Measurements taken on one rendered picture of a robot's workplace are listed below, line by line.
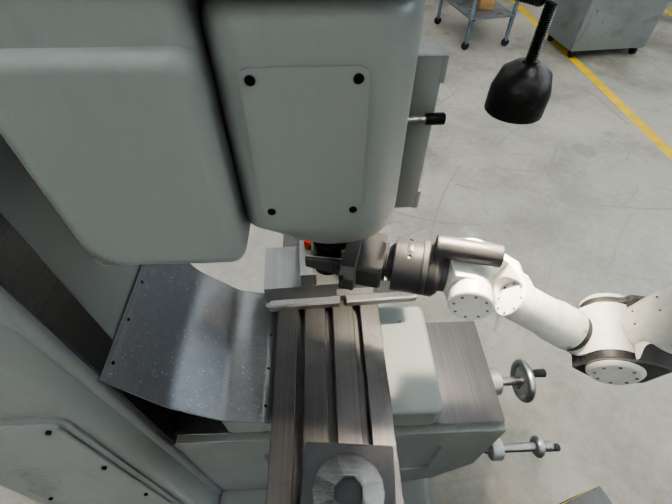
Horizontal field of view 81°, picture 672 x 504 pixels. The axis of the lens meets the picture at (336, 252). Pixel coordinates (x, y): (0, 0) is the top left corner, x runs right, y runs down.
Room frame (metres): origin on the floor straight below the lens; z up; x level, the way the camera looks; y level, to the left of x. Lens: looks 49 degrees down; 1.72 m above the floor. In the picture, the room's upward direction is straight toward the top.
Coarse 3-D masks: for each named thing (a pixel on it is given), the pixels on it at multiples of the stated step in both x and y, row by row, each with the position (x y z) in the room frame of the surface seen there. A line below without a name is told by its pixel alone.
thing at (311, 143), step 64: (256, 0) 0.34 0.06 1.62; (320, 0) 0.34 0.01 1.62; (384, 0) 0.34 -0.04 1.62; (256, 64) 0.33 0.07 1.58; (320, 64) 0.33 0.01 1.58; (384, 64) 0.34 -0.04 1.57; (256, 128) 0.33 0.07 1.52; (320, 128) 0.33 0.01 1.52; (384, 128) 0.34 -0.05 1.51; (256, 192) 0.33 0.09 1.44; (320, 192) 0.33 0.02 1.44; (384, 192) 0.34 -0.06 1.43
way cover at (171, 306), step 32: (160, 288) 0.47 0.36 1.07; (192, 288) 0.52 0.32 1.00; (224, 288) 0.56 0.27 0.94; (128, 320) 0.37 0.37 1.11; (160, 320) 0.41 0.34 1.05; (192, 320) 0.45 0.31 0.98; (224, 320) 0.48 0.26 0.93; (256, 320) 0.50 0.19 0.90; (128, 352) 0.32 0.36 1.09; (160, 352) 0.35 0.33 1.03; (192, 352) 0.38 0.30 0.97; (224, 352) 0.40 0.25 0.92; (256, 352) 0.42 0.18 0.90; (128, 384) 0.27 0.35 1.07; (160, 384) 0.29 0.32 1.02; (192, 384) 0.31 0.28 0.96; (224, 384) 0.33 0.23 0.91; (256, 384) 0.34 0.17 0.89; (224, 416) 0.27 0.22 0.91; (256, 416) 0.28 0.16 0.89
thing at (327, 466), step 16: (320, 448) 0.15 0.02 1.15; (336, 448) 0.15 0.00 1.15; (352, 448) 0.15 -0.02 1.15; (368, 448) 0.15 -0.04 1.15; (384, 448) 0.15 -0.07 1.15; (304, 464) 0.13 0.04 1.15; (320, 464) 0.13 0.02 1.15; (336, 464) 0.13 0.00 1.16; (352, 464) 0.13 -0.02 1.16; (368, 464) 0.13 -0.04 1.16; (384, 464) 0.13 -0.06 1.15; (304, 480) 0.11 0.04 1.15; (320, 480) 0.11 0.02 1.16; (336, 480) 0.11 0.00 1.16; (352, 480) 0.11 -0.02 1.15; (368, 480) 0.11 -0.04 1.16; (384, 480) 0.11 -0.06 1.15; (304, 496) 0.09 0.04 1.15; (320, 496) 0.09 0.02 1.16; (336, 496) 0.09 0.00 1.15; (352, 496) 0.09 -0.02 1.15; (368, 496) 0.09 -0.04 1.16; (384, 496) 0.09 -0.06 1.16
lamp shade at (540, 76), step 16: (512, 64) 0.47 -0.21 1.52; (528, 64) 0.46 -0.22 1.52; (544, 64) 0.47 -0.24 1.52; (496, 80) 0.47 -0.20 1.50; (512, 80) 0.45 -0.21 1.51; (528, 80) 0.45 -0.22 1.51; (544, 80) 0.45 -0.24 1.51; (496, 96) 0.46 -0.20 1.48; (512, 96) 0.44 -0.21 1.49; (528, 96) 0.44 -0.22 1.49; (544, 96) 0.44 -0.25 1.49; (496, 112) 0.45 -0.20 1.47; (512, 112) 0.44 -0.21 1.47; (528, 112) 0.44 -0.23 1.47
